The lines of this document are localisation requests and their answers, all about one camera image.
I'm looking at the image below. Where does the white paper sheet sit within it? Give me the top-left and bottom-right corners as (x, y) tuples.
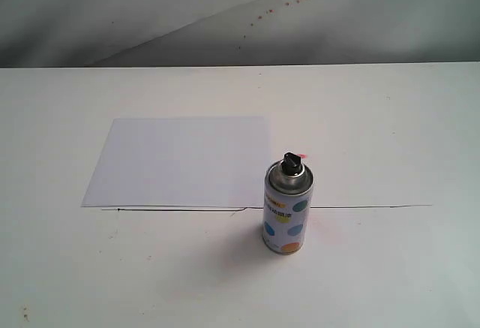
(82, 116), (274, 209)

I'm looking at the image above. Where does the white dotted spray paint can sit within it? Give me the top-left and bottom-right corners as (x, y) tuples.
(262, 152), (314, 254)

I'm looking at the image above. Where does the white backdrop sheet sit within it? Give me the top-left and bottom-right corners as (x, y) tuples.
(1, 0), (479, 68)

